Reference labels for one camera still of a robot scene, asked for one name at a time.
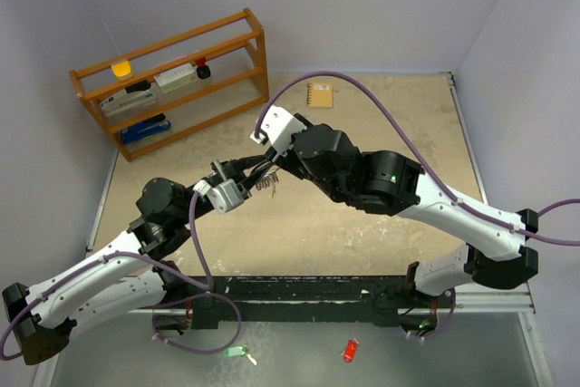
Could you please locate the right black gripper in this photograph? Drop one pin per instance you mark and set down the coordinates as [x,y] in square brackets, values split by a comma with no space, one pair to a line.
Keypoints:
[286,160]

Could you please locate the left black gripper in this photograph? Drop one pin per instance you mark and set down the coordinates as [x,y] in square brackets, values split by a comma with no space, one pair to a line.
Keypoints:
[232,169]

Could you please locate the silver metal keyring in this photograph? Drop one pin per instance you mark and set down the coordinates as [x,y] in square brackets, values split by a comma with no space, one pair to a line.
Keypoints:
[269,180]

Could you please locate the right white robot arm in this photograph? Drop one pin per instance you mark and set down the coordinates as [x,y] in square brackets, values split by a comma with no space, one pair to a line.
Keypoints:
[493,253]

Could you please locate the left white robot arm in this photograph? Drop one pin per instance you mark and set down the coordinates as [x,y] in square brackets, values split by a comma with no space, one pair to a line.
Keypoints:
[132,270]

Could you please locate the brown spiral notebook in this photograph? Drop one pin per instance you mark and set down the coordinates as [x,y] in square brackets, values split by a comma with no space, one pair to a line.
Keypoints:
[320,95]

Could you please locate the blue stapler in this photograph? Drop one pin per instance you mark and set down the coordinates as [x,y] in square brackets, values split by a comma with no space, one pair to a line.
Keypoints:
[144,129]

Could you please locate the red black bottle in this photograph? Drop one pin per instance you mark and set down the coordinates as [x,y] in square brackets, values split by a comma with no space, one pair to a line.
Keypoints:
[202,69]

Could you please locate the white cardboard box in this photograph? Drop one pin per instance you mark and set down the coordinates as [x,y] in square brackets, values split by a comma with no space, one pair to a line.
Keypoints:
[176,78]

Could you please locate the orange wooden shelf rack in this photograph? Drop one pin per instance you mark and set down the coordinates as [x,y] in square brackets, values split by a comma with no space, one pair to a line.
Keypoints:
[235,48]

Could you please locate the black white stapler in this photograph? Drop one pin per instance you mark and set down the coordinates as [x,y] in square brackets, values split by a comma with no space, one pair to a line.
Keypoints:
[138,95]

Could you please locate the yellow lidded container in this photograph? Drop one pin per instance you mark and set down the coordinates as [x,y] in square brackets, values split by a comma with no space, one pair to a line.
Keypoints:
[122,70]

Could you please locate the green tagged key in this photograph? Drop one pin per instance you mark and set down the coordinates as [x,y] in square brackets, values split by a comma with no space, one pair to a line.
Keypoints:
[238,351]

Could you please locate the red tagged key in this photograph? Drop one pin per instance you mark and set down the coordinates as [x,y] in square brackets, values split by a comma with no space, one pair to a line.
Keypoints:
[349,351]

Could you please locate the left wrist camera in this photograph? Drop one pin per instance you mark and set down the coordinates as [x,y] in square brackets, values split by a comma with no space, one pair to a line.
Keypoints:
[226,195]

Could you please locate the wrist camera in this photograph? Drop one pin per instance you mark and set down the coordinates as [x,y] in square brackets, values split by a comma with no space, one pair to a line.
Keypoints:
[277,129]
[226,195]

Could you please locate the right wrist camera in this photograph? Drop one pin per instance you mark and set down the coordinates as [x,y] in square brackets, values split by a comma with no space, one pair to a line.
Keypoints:
[277,129]

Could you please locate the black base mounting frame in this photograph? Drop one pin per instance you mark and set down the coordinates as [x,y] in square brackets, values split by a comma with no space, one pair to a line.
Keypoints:
[384,301]

